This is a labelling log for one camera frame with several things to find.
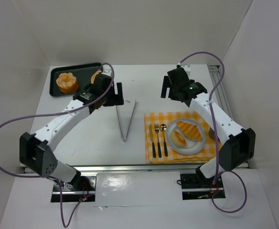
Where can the striped triangular bread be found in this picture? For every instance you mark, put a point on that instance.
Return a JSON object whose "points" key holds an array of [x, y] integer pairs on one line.
{"points": [[190, 131]]}

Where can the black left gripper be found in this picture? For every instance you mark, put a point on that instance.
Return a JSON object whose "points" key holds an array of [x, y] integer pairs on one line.
{"points": [[115, 96]]}

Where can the silver metal tongs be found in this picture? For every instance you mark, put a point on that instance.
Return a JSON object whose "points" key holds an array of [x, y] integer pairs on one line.
{"points": [[125, 114]]}

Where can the black handled fork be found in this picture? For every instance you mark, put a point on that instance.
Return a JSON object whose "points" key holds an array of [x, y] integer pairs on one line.
{"points": [[157, 130]]}

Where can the white round plate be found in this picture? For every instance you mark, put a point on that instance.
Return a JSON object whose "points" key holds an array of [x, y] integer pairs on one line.
{"points": [[192, 146]]}

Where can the aluminium rail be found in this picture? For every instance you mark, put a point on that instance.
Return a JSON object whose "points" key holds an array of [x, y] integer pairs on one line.
{"points": [[219, 93], [137, 168]]}

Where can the aluminium rail front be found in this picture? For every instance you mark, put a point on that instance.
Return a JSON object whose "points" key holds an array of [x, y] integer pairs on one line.
{"points": [[137, 168]]}

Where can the yellow white checkered cloth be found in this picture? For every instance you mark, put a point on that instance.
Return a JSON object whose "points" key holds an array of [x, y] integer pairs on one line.
{"points": [[208, 152]]}

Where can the oval bread roll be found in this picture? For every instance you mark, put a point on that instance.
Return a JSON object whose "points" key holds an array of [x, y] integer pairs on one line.
{"points": [[94, 76]]}

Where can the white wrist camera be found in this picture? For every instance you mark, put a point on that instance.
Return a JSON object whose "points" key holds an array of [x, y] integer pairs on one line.
{"points": [[105, 71], [186, 67]]}

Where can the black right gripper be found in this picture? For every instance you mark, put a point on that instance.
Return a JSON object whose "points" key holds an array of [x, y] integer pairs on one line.
{"points": [[168, 87]]}

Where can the black handled knife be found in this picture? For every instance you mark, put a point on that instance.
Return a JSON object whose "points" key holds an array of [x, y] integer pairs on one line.
{"points": [[152, 141]]}

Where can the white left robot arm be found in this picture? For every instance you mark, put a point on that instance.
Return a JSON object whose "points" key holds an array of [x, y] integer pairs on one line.
{"points": [[37, 149]]}

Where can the aluminium rail right side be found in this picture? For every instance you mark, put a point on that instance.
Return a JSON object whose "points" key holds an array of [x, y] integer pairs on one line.
{"points": [[219, 93]]}

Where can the round fluted orange cake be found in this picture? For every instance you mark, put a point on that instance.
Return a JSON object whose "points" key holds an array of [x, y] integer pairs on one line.
{"points": [[67, 83]]}

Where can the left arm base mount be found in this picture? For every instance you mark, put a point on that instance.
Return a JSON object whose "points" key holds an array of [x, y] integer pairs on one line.
{"points": [[85, 190]]}

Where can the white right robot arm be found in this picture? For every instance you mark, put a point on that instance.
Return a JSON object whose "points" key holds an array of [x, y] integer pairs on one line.
{"points": [[238, 143]]}

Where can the gold black handled spoon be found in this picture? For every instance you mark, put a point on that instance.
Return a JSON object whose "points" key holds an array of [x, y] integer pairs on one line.
{"points": [[163, 128]]}

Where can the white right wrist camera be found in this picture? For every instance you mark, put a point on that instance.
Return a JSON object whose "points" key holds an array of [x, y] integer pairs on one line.
{"points": [[186, 67]]}

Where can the ring donut bread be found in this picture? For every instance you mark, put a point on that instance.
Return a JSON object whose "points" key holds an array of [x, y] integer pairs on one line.
{"points": [[177, 139]]}

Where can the black baking tray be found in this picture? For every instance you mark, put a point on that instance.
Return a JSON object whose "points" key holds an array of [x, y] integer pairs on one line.
{"points": [[82, 72]]}

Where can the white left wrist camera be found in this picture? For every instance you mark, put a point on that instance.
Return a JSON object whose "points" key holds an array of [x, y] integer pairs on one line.
{"points": [[105, 71]]}

